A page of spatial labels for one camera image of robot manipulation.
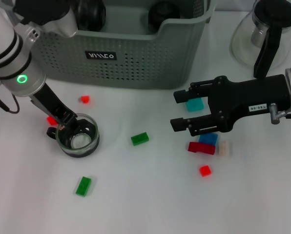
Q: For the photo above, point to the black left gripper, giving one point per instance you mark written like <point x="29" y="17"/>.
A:
<point x="46" y="98"/>

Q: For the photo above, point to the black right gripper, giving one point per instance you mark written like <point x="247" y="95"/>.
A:
<point x="243" y="97"/>

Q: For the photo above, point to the glass teacup black base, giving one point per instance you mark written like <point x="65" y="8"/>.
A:
<point x="163" y="14"/>
<point x="87" y="143"/>
<point x="90" y="14"/>

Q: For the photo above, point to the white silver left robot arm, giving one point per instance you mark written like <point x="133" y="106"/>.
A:
<point x="8" y="56"/>

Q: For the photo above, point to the grey perforated storage bin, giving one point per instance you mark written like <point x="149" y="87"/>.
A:
<point x="111" y="61"/>

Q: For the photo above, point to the orange-red flat brick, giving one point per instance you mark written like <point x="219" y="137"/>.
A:
<point x="50" y="120"/>

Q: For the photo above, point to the teal square brick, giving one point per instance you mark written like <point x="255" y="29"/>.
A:
<point x="195" y="106"/>

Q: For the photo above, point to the small red cube brick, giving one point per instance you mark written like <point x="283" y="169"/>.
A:
<point x="85" y="99"/>

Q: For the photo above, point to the blue square brick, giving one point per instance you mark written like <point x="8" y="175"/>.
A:
<point x="209" y="139"/>

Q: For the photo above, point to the dark red long brick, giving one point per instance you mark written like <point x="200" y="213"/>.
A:
<point x="201" y="148"/>

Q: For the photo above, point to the green rectangular brick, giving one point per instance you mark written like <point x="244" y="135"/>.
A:
<point x="140" y="139"/>
<point x="83" y="186"/>

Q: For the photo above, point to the red square flat brick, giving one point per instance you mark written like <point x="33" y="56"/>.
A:
<point x="205" y="171"/>

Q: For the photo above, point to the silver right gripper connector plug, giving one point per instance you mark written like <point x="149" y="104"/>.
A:
<point x="275" y="114"/>

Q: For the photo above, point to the black left wrist camera housing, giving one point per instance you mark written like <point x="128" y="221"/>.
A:
<point x="45" y="12"/>

